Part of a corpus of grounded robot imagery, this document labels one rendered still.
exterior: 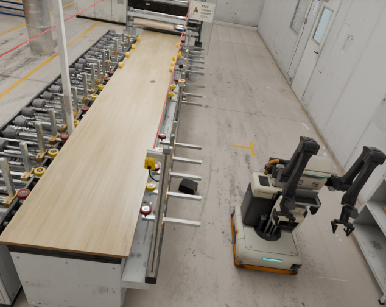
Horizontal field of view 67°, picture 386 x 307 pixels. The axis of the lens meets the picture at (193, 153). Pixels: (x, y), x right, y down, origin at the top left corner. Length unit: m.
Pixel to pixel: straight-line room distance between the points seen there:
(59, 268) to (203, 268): 1.37
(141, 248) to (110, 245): 0.39
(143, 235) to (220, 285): 0.96
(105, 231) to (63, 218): 0.30
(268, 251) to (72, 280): 1.70
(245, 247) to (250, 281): 0.34
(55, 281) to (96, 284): 0.28
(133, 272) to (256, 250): 1.25
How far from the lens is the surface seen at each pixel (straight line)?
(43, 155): 2.78
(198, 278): 2.94
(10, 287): 2.71
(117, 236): 2.01
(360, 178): 2.19
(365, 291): 3.60
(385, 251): 3.91
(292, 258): 3.03
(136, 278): 2.17
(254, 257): 2.91
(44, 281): 2.40
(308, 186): 2.42
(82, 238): 2.03
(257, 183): 2.75
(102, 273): 2.15
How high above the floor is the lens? 2.50
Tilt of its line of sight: 36 degrees down
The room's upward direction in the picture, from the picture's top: 11 degrees clockwise
